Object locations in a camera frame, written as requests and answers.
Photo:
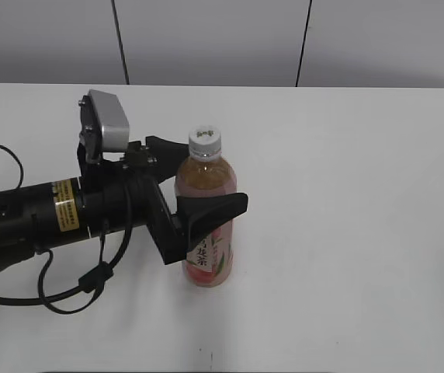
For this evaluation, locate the peach oolong tea bottle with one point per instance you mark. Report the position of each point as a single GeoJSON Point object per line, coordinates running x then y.
{"type": "Point", "coordinates": [210, 263]}

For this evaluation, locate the white bottle cap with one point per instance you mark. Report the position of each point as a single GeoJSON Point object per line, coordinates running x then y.
{"type": "Point", "coordinates": [205, 140]}

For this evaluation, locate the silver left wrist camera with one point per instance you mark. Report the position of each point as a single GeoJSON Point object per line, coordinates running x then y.
{"type": "Point", "coordinates": [105, 127]}

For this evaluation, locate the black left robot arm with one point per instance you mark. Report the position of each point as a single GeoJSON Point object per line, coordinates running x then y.
{"type": "Point", "coordinates": [40, 217]}

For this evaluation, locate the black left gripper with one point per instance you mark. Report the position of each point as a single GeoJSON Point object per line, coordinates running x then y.
{"type": "Point", "coordinates": [121, 195]}

